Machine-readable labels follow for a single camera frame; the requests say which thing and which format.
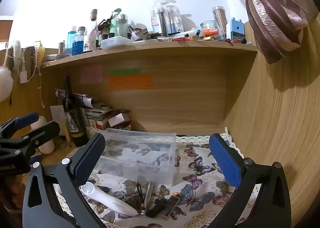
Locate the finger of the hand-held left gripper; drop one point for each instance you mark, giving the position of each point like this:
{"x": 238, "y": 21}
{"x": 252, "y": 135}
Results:
{"x": 46, "y": 130}
{"x": 26, "y": 119}

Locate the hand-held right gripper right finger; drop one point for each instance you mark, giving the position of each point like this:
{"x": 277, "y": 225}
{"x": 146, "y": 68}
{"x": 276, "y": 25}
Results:
{"x": 225, "y": 160}

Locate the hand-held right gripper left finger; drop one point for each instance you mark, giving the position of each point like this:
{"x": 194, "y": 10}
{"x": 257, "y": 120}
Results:
{"x": 90, "y": 159}

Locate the white handheld device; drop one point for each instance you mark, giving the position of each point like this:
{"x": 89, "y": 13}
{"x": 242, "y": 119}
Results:
{"x": 105, "y": 196}

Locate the clear plastic box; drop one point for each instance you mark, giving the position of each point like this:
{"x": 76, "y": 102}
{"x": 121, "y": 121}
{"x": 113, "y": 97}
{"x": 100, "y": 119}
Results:
{"x": 140, "y": 148}

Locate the gold black lighter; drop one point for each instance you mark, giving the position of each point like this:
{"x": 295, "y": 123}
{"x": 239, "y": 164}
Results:
{"x": 170, "y": 204}

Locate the beige cylindrical object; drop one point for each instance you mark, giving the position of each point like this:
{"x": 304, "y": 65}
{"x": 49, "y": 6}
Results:
{"x": 47, "y": 146}

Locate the white handwritten paper note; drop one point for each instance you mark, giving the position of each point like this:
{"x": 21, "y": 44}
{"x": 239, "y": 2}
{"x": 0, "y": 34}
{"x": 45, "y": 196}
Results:
{"x": 57, "y": 116}

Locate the gold slim tube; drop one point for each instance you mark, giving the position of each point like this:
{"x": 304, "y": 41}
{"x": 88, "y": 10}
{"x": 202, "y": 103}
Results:
{"x": 66, "y": 131}

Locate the dark wine bottle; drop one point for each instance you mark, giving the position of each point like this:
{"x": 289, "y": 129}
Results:
{"x": 72, "y": 118}

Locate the white fluffy pompom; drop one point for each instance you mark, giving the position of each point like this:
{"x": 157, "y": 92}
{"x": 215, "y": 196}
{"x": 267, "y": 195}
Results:
{"x": 5, "y": 84}

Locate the butterfly print tablecloth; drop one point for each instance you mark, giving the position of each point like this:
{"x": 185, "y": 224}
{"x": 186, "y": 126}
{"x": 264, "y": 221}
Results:
{"x": 200, "y": 193}

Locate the white paper tag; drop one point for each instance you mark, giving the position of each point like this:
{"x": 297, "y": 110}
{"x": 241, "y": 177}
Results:
{"x": 23, "y": 76}

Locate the stack of books and papers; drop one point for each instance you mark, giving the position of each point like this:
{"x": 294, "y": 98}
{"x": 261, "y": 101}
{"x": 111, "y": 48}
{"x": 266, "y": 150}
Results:
{"x": 100, "y": 115}

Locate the rolled magazine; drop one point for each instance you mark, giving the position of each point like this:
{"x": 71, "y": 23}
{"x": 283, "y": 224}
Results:
{"x": 82, "y": 99}

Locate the pale pink card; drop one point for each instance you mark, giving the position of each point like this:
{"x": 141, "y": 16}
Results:
{"x": 119, "y": 119}

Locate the black lace ribbon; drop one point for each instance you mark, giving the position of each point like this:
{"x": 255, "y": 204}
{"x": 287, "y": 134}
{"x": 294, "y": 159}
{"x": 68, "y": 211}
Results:
{"x": 32, "y": 62}

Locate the yellow hanging cloth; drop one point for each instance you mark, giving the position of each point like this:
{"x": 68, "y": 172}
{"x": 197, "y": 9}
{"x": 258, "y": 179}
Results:
{"x": 42, "y": 54}

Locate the white small bowl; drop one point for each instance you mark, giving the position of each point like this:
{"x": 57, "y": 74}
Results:
{"x": 52, "y": 57}

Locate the pink sticky note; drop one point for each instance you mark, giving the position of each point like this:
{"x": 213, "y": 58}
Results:
{"x": 91, "y": 74}

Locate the cardboard tube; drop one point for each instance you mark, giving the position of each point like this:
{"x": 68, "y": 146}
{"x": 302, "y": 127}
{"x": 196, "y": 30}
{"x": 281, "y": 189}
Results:
{"x": 61, "y": 47}

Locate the orange sticky note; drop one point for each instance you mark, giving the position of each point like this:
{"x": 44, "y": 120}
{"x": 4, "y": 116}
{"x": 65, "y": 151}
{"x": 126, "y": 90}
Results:
{"x": 130, "y": 81}

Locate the tall teal plastic bottle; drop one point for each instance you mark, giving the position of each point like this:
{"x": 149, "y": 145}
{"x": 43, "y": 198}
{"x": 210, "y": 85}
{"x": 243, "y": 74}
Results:
{"x": 71, "y": 40}

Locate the faceted glass bottle blue liquid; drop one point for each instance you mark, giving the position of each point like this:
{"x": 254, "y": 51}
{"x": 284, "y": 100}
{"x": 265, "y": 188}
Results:
{"x": 78, "y": 44}

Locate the green sticky note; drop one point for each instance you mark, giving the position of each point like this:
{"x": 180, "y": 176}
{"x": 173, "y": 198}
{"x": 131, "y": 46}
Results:
{"x": 125, "y": 71}

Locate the clear bottle with picture label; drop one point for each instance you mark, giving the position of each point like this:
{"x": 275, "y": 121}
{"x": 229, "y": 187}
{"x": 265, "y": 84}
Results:
{"x": 91, "y": 32}

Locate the clear lidded plastic container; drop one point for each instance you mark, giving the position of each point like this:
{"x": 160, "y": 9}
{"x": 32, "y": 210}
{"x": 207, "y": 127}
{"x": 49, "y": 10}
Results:
{"x": 116, "y": 42}

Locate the wooden shelf board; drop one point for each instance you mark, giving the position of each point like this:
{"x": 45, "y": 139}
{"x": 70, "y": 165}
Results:
{"x": 150, "y": 50}

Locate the mint green bottle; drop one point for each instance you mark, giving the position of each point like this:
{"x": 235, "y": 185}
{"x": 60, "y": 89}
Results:
{"x": 114, "y": 24}

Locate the clear bottle with silver cap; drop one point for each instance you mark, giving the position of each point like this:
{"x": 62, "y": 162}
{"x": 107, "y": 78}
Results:
{"x": 122, "y": 26}

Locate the blue pencil sharpener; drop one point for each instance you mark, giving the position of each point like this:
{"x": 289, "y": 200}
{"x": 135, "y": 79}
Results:
{"x": 235, "y": 30}

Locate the wide glass jar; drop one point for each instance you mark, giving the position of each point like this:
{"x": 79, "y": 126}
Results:
{"x": 208, "y": 25}

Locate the tall clear canister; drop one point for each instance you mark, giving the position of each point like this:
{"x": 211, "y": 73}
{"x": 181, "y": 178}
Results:
{"x": 220, "y": 19}

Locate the mauve tied curtain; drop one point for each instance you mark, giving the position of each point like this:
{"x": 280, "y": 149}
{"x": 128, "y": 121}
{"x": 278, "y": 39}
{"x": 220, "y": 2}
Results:
{"x": 275, "y": 17}

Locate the blister pack of pens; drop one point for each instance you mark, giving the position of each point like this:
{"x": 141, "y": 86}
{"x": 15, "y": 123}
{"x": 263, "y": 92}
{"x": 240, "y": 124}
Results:
{"x": 165, "y": 17}

